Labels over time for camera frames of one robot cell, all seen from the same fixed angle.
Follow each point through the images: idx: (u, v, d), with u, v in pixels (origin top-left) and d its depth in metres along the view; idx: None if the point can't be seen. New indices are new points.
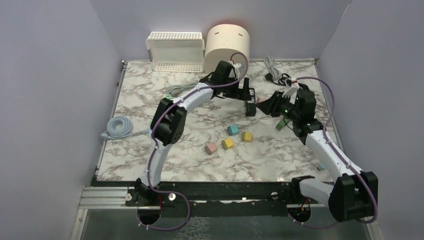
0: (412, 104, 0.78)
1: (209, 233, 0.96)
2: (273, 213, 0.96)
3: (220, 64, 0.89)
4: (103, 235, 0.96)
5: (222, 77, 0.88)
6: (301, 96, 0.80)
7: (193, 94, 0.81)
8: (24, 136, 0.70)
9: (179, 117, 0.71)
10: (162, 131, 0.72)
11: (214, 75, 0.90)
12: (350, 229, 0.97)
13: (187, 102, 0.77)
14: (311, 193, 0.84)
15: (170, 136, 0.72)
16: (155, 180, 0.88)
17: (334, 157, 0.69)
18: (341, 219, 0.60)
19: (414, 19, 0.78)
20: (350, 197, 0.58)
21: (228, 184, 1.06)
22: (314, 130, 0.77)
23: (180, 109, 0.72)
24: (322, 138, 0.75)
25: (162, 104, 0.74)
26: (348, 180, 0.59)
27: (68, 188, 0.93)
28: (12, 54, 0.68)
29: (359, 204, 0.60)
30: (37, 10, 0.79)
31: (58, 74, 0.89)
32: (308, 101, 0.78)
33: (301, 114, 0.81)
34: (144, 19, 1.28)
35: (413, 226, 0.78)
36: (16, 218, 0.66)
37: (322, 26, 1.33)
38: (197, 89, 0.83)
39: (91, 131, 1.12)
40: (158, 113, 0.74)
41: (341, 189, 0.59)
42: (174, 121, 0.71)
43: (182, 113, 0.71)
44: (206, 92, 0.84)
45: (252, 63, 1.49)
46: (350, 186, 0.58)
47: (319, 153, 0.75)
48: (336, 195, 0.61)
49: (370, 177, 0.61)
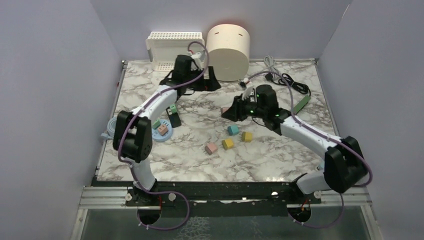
0: (412, 104, 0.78)
1: (209, 233, 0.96)
2: (273, 213, 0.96)
3: (177, 61, 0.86)
4: (103, 235, 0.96)
5: (183, 74, 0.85)
6: (261, 93, 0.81)
7: (154, 100, 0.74)
8: (24, 136, 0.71)
9: (143, 128, 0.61)
10: (128, 148, 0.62)
11: (174, 73, 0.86)
12: (350, 229, 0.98)
13: (149, 110, 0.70)
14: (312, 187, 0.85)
15: (138, 151, 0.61)
16: (146, 182, 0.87)
17: (312, 136, 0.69)
18: (343, 190, 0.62)
19: (415, 18, 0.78)
20: (342, 167, 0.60)
21: (228, 184, 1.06)
22: (284, 118, 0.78)
23: (142, 119, 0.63)
24: (295, 123, 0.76)
25: (122, 118, 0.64)
26: (333, 151, 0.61)
27: (68, 188, 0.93)
28: (12, 54, 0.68)
29: (353, 170, 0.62)
30: (37, 10, 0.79)
31: (58, 74, 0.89)
32: (269, 94, 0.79)
33: (267, 109, 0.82)
34: (144, 19, 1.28)
35: (413, 226, 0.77)
36: (16, 218, 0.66)
37: (322, 25, 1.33)
38: (158, 93, 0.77)
39: (91, 131, 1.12)
40: (119, 130, 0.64)
41: (333, 162, 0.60)
42: (139, 135, 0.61)
43: (146, 123, 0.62)
44: (169, 94, 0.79)
45: (252, 63, 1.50)
46: (338, 154, 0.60)
47: (298, 138, 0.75)
48: (330, 170, 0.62)
49: (350, 141, 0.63)
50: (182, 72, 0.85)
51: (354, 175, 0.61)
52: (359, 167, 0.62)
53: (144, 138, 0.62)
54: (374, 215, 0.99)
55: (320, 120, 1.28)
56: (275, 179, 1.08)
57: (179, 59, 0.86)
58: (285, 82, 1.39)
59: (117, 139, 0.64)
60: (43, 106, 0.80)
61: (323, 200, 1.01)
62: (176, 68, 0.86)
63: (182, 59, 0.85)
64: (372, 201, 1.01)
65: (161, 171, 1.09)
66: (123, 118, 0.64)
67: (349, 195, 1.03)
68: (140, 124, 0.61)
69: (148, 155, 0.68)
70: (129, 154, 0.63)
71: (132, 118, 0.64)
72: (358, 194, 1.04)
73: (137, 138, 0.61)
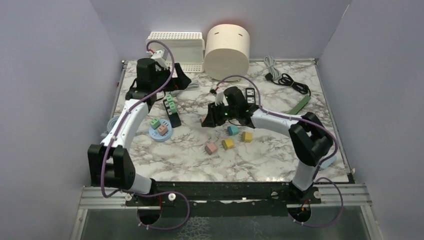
0: (412, 104, 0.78)
1: (209, 233, 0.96)
2: (273, 213, 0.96)
3: (138, 68, 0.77)
4: (103, 235, 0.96)
5: (149, 81, 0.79)
6: (228, 94, 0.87)
7: (125, 120, 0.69)
8: (24, 136, 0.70)
9: (121, 159, 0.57)
10: (112, 181, 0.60)
11: (140, 81, 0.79)
12: (350, 229, 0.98)
13: (122, 136, 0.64)
14: (309, 180, 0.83)
15: (123, 182, 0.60)
16: (144, 187, 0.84)
17: (277, 119, 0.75)
18: (315, 162, 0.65)
19: (415, 18, 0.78)
20: (306, 140, 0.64)
21: (228, 184, 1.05)
22: (253, 112, 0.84)
23: (116, 149, 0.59)
24: (262, 113, 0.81)
25: (93, 153, 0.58)
26: (296, 127, 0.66)
27: (68, 188, 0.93)
28: (12, 54, 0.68)
29: (319, 142, 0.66)
30: (36, 10, 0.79)
31: (58, 74, 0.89)
32: (236, 94, 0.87)
33: (237, 108, 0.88)
34: (144, 19, 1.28)
35: (413, 226, 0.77)
36: (16, 217, 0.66)
37: (322, 25, 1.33)
38: (127, 111, 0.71)
39: (91, 130, 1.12)
40: (94, 166, 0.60)
41: (297, 137, 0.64)
42: (118, 167, 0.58)
43: (122, 152, 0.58)
44: (139, 109, 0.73)
45: (252, 63, 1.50)
46: (299, 130, 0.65)
47: (267, 126, 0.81)
48: (297, 146, 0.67)
49: (310, 117, 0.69)
50: (147, 78, 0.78)
51: (321, 146, 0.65)
52: (324, 138, 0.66)
53: (125, 167, 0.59)
54: (374, 215, 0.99)
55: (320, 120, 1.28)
56: (275, 179, 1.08)
57: (140, 65, 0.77)
58: (285, 82, 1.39)
59: (95, 175, 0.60)
60: (43, 105, 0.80)
61: (323, 200, 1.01)
62: (140, 76, 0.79)
63: (143, 65, 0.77)
64: (372, 200, 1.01)
65: (161, 171, 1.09)
66: (95, 153, 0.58)
67: (349, 195, 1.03)
68: (116, 156, 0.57)
69: (132, 179, 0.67)
70: (114, 185, 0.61)
71: (105, 150, 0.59)
72: (358, 194, 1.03)
73: (117, 171, 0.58)
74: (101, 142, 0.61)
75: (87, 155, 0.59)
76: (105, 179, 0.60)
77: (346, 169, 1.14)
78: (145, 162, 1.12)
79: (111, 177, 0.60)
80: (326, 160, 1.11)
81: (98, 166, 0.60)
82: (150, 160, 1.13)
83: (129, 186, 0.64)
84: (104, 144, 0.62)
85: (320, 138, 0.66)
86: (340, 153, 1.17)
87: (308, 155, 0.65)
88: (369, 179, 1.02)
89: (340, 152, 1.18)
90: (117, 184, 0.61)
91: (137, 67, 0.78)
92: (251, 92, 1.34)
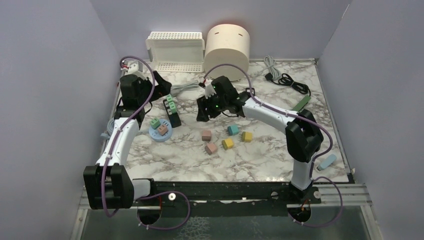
0: (412, 104, 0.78)
1: (209, 233, 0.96)
2: (273, 213, 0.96)
3: (122, 87, 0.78)
4: (103, 235, 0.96)
5: (135, 97, 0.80)
6: (215, 83, 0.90)
7: (117, 139, 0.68)
8: (24, 136, 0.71)
9: (119, 177, 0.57)
10: (113, 201, 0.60)
11: (126, 99, 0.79)
12: (350, 229, 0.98)
13: (116, 154, 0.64)
14: (306, 179, 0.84)
15: (123, 200, 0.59)
16: (144, 189, 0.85)
17: (272, 113, 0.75)
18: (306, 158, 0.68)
19: (414, 18, 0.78)
20: (302, 139, 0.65)
21: (228, 184, 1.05)
22: (245, 101, 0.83)
23: (113, 168, 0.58)
24: (255, 104, 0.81)
25: (90, 175, 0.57)
26: (293, 125, 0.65)
27: (68, 188, 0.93)
28: (11, 55, 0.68)
29: (311, 138, 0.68)
30: (36, 11, 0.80)
31: (58, 74, 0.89)
32: (221, 82, 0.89)
33: (226, 96, 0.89)
34: (144, 19, 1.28)
35: (413, 227, 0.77)
36: (16, 217, 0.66)
37: (322, 25, 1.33)
38: (118, 130, 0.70)
39: (91, 130, 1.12)
40: (92, 188, 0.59)
41: (293, 136, 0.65)
42: (117, 185, 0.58)
43: (120, 170, 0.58)
44: (130, 126, 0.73)
45: (252, 63, 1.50)
46: (297, 128, 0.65)
47: (260, 117, 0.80)
48: (292, 143, 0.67)
49: (306, 114, 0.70)
50: (133, 96, 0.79)
51: (313, 144, 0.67)
52: (316, 135, 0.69)
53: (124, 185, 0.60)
54: (374, 215, 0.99)
55: (320, 120, 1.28)
56: (275, 179, 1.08)
57: (123, 84, 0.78)
58: (285, 82, 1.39)
59: (94, 197, 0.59)
60: (43, 106, 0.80)
61: (323, 200, 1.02)
62: (125, 95, 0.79)
63: (127, 83, 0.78)
64: (372, 200, 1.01)
65: (161, 171, 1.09)
66: (91, 176, 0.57)
67: (349, 195, 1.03)
68: (114, 175, 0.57)
69: (132, 195, 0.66)
70: (114, 205, 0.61)
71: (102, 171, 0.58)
72: (358, 194, 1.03)
73: (117, 190, 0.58)
74: (97, 163, 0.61)
75: (84, 179, 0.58)
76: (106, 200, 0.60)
77: (346, 169, 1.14)
78: (145, 162, 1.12)
79: (110, 196, 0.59)
80: (326, 161, 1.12)
81: (96, 188, 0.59)
82: (150, 160, 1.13)
83: (129, 205, 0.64)
84: (100, 164, 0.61)
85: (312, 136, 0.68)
86: (340, 153, 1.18)
87: (301, 153, 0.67)
88: (369, 179, 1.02)
89: (339, 151, 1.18)
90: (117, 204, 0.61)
91: (121, 86, 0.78)
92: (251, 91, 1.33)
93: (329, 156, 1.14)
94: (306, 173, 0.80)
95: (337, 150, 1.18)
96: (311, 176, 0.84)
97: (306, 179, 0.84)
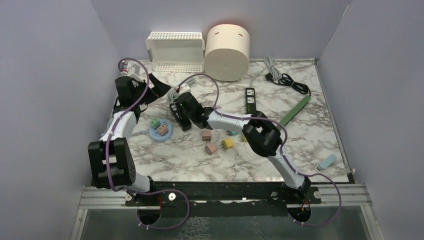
0: (412, 104, 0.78)
1: (209, 233, 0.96)
2: (273, 213, 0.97)
3: (117, 87, 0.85)
4: (103, 235, 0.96)
5: (131, 96, 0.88)
6: (182, 101, 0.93)
7: (117, 124, 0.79)
8: (24, 135, 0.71)
9: (122, 148, 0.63)
10: (118, 177, 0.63)
11: (123, 98, 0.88)
12: (350, 229, 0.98)
13: (118, 132, 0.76)
14: (288, 173, 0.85)
15: (127, 173, 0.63)
16: (144, 184, 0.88)
17: (230, 120, 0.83)
18: (268, 153, 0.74)
19: (414, 18, 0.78)
20: (259, 136, 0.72)
21: (228, 184, 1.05)
22: (209, 115, 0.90)
23: (116, 141, 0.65)
24: (215, 114, 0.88)
25: (94, 150, 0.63)
26: (248, 127, 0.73)
27: (68, 188, 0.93)
28: (12, 55, 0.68)
29: (269, 134, 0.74)
30: (36, 12, 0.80)
31: (57, 74, 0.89)
32: (188, 100, 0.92)
33: (193, 112, 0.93)
34: (145, 19, 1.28)
35: (414, 228, 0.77)
36: (16, 216, 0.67)
37: (323, 25, 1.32)
38: (118, 117, 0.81)
39: (91, 130, 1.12)
40: (97, 164, 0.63)
41: (250, 136, 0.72)
42: (121, 158, 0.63)
43: (122, 142, 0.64)
44: (129, 116, 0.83)
45: (252, 63, 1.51)
46: (251, 130, 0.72)
47: (224, 125, 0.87)
48: (253, 144, 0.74)
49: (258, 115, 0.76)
50: (129, 95, 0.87)
51: (271, 139, 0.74)
52: (272, 130, 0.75)
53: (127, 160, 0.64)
54: (375, 215, 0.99)
55: (320, 120, 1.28)
56: (275, 179, 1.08)
57: (119, 85, 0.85)
58: (285, 82, 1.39)
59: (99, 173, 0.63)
60: (43, 106, 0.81)
61: (323, 200, 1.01)
62: (121, 94, 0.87)
63: (123, 83, 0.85)
64: (372, 200, 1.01)
65: (161, 171, 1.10)
66: (97, 149, 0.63)
67: (350, 195, 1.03)
68: (117, 146, 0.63)
69: (134, 178, 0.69)
70: (118, 182, 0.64)
71: (106, 145, 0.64)
72: (358, 194, 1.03)
73: (122, 162, 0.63)
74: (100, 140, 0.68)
75: (89, 154, 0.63)
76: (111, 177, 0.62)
77: (346, 169, 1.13)
78: (145, 162, 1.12)
79: (114, 173, 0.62)
80: (326, 161, 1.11)
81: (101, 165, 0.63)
82: (150, 160, 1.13)
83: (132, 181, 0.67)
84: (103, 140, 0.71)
85: (269, 131, 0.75)
86: (340, 153, 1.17)
87: (263, 151, 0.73)
88: (369, 179, 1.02)
89: (339, 152, 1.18)
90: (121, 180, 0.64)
91: (117, 87, 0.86)
92: (251, 91, 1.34)
93: (329, 156, 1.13)
94: (286, 167, 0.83)
95: (337, 150, 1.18)
96: (297, 172, 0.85)
97: (292, 175, 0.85)
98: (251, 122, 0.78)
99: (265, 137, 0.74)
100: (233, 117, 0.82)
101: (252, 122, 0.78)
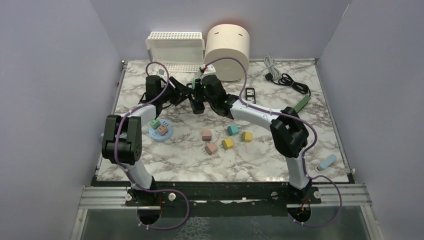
0: (412, 105, 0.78)
1: (209, 233, 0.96)
2: (273, 213, 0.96)
3: (147, 84, 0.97)
4: (102, 234, 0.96)
5: (156, 94, 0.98)
6: (207, 84, 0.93)
7: (138, 110, 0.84)
8: (24, 136, 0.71)
9: (135, 124, 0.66)
10: (123, 152, 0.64)
11: (148, 94, 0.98)
12: (350, 229, 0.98)
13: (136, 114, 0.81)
14: (301, 174, 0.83)
15: (132, 150, 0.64)
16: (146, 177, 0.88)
17: (258, 113, 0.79)
18: (292, 153, 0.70)
19: (414, 19, 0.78)
20: (286, 134, 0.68)
21: (228, 184, 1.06)
22: (233, 104, 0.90)
23: (131, 118, 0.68)
24: (242, 105, 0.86)
25: (112, 121, 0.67)
26: (276, 123, 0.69)
27: (68, 188, 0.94)
28: (11, 56, 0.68)
29: (296, 134, 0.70)
30: (37, 13, 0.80)
31: (57, 75, 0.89)
32: (214, 84, 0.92)
33: (216, 97, 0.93)
34: (145, 19, 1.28)
35: (414, 229, 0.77)
36: (15, 216, 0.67)
37: (323, 25, 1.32)
38: (141, 105, 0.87)
39: (91, 131, 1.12)
40: (109, 134, 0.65)
41: (278, 132, 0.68)
42: (131, 134, 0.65)
43: (136, 119, 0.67)
44: (149, 108, 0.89)
45: (252, 63, 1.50)
46: (281, 126, 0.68)
47: (247, 118, 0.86)
48: (278, 140, 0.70)
49: (289, 111, 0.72)
50: (154, 92, 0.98)
51: (298, 139, 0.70)
52: (301, 130, 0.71)
53: (136, 137, 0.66)
54: (374, 215, 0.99)
55: (320, 120, 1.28)
56: (275, 179, 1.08)
57: (148, 82, 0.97)
58: (285, 82, 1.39)
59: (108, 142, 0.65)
60: (42, 106, 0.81)
61: (323, 200, 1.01)
62: (148, 90, 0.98)
63: (152, 81, 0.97)
64: (372, 200, 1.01)
65: (161, 171, 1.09)
66: (113, 121, 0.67)
67: (349, 195, 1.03)
68: (131, 122, 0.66)
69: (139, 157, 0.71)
70: (123, 157, 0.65)
71: (121, 121, 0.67)
72: (358, 194, 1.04)
73: (130, 138, 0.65)
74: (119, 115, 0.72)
75: (106, 122, 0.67)
76: (117, 150, 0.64)
77: (346, 169, 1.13)
78: (145, 162, 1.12)
79: (121, 147, 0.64)
80: (326, 160, 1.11)
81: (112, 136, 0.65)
82: (150, 160, 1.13)
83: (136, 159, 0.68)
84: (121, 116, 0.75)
85: (298, 131, 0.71)
86: (340, 153, 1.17)
87: (288, 149, 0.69)
88: (369, 179, 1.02)
89: (339, 151, 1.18)
90: (126, 157, 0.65)
91: (146, 83, 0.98)
92: (251, 91, 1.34)
93: (329, 156, 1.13)
94: (300, 170, 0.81)
95: (337, 150, 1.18)
96: (307, 175, 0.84)
97: (301, 176, 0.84)
98: (280, 118, 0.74)
99: (293, 136, 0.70)
100: (261, 109, 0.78)
101: (281, 119, 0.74)
